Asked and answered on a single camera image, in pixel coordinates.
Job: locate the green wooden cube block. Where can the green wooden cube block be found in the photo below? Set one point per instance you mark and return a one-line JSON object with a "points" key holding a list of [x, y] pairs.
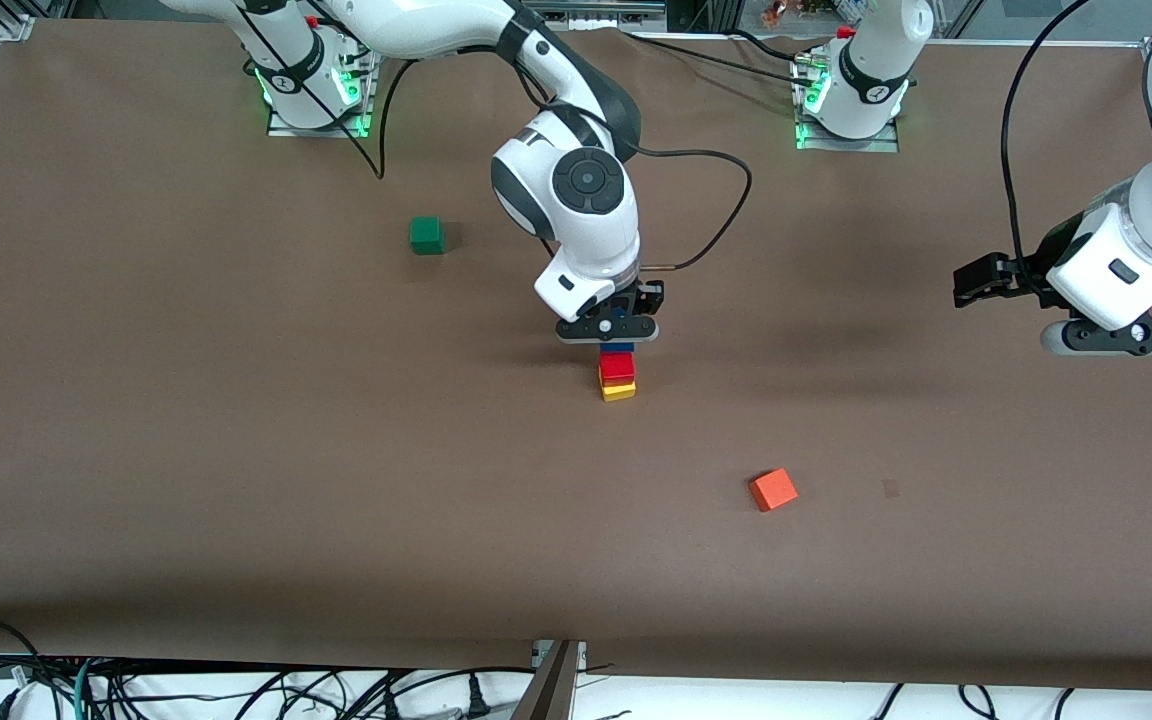
{"points": [[426, 235]]}

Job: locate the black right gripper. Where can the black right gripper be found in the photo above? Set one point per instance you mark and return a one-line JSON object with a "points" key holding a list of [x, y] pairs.
{"points": [[642, 299]]}

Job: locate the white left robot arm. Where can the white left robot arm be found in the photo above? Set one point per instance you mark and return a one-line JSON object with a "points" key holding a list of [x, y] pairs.
{"points": [[1136, 250]]}

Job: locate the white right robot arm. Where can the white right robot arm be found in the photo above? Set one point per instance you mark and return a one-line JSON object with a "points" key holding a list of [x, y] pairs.
{"points": [[586, 230]]}

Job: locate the brown table cover sheet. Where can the brown table cover sheet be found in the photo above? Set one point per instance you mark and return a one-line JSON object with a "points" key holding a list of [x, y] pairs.
{"points": [[236, 500]]}

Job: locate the metal table edge bracket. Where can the metal table edge bracket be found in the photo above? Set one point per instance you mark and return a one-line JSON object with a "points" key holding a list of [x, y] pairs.
{"points": [[551, 690]]}

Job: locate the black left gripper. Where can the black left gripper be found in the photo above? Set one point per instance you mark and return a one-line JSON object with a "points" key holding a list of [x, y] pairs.
{"points": [[1048, 253]]}

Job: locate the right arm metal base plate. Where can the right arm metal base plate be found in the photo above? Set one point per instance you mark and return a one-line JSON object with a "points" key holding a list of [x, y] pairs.
{"points": [[368, 110]]}

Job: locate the yellow wooden cube block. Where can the yellow wooden cube block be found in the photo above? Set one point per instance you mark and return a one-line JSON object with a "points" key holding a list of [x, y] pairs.
{"points": [[619, 392]]}

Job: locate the red wooden cube block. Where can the red wooden cube block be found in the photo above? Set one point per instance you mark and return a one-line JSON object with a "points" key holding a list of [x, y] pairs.
{"points": [[617, 367]]}

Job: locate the orange wooden cube block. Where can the orange wooden cube block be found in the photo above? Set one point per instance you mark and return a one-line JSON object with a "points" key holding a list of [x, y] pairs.
{"points": [[773, 489]]}

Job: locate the blue wooden cube block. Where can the blue wooden cube block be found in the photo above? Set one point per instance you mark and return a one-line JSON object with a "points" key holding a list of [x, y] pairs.
{"points": [[617, 348]]}

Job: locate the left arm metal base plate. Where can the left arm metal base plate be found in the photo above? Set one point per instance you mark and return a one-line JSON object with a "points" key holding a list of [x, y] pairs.
{"points": [[806, 135]]}

